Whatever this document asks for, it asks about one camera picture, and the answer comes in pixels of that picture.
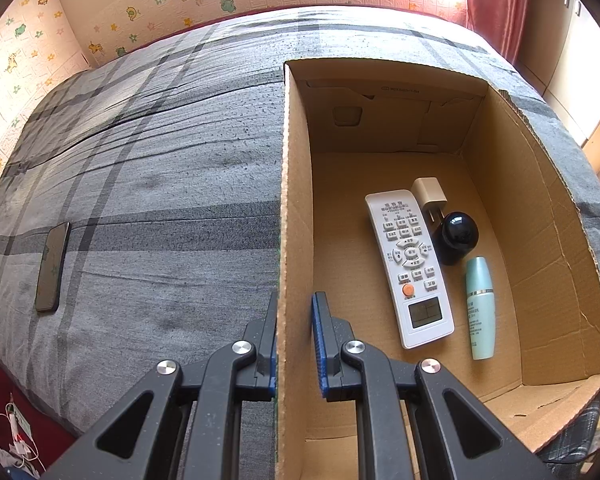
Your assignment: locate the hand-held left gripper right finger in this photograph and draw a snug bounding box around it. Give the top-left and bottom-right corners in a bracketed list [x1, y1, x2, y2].
[311, 291, 556, 480]

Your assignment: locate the brown cardboard box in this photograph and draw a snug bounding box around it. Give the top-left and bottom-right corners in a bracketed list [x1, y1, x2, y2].
[275, 58, 600, 480]

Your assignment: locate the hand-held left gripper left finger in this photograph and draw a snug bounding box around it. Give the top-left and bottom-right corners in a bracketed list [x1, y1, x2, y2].
[42, 291, 280, 480]

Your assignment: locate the black round-cap bottle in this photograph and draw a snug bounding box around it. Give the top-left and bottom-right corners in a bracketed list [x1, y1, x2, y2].
[431, 211, 481, 266]

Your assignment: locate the blue cloth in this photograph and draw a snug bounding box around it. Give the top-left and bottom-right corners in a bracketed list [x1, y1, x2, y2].
[0, 465, 41, 480]

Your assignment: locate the red curtain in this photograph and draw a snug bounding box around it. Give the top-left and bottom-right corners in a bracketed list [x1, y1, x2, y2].
[466, 0, 533, 63]

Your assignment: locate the white remote control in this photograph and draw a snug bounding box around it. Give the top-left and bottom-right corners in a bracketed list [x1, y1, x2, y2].
[365, 189, 455, 350]

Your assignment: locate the beige wardrobe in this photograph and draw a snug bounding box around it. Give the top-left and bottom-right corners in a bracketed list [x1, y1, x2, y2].
[512, 0, 600, 161]

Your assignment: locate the teal cosmetic tube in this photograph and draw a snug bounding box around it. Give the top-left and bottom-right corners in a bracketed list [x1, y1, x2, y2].
[465, 256, 496, 361]

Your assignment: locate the black smartphone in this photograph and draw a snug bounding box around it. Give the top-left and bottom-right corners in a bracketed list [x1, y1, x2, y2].
[35, 221, 72, 312]

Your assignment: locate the grey plaid bed sheet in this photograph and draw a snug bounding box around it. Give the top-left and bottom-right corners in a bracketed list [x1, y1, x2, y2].
[0, 5, 600, 480]

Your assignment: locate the small beige charger plug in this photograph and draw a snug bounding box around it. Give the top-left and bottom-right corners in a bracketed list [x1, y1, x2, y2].
[411, 176, 448, 226]

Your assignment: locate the checkered dark cloth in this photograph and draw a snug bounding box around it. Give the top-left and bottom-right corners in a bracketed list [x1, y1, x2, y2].
[536, 395, 600, 466]

